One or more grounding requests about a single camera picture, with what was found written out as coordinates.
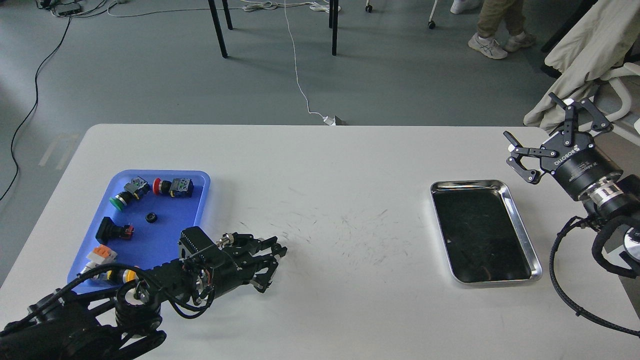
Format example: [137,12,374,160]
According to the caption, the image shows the blue plastic tray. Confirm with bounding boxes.
[67,170,211,282]

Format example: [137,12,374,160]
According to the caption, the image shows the green push button switch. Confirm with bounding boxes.
[109,177,151,212]

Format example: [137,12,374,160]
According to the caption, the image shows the white cable on floor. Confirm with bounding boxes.
[105,0,341,123]

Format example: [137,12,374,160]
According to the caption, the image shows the black table leg left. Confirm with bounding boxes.
[207,0,234,59]

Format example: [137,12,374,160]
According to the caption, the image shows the person legs beige trousers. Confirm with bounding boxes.
[449,0,537,60]

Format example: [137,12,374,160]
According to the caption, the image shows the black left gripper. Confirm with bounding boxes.
[199,234,288,300]

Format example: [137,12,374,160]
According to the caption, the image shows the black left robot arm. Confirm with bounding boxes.
[1,227,288,360]

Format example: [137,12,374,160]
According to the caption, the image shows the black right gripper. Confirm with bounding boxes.
[502,92,625,202]

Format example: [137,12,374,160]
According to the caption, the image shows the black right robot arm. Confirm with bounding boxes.
[503,92,640,337]

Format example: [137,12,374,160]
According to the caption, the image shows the yellow push button switch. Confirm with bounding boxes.
[103,269,138,286]

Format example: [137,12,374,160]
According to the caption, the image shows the black braided right cable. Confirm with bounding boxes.
[549,215,640,338]

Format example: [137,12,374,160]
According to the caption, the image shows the black selector switch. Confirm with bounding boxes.
[94,216,135,246]

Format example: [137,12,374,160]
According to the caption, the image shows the orange white contact block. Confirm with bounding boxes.
[77,244,118,276]

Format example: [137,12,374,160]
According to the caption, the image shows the beige cloth on chair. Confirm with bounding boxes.
[523,0,640,133]

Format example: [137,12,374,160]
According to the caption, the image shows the black cable on floor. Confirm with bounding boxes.
[0,0,83,202]

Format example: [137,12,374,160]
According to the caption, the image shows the black table leg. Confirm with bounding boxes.
[328,0,340,56]
[207,0,234,59]

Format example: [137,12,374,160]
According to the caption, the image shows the silver metal tray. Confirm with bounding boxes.
[430,179,543,287]

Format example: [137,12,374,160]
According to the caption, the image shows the black table leg right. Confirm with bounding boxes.
[328,0,340,56]

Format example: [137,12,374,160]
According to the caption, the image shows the red push button switch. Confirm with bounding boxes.
[151,177,194,198]

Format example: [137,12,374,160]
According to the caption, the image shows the white power adapter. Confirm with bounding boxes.
[322,115,346,126]

